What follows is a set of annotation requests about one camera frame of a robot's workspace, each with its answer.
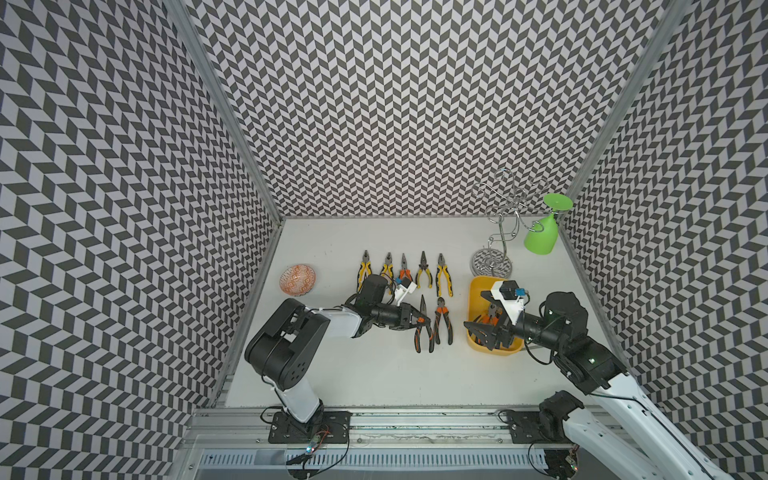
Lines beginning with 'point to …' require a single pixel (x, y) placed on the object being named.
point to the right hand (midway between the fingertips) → (475, 313)
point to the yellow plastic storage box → (477, 304)
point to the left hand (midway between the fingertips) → (426, 324)
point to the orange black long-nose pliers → (417, 335)
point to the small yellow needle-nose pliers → (423, 265)
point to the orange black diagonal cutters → (442, 310)
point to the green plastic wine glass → (542, 237)
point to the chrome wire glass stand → (492, 261)
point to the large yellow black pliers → (439, 276)
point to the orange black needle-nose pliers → (404, 272)
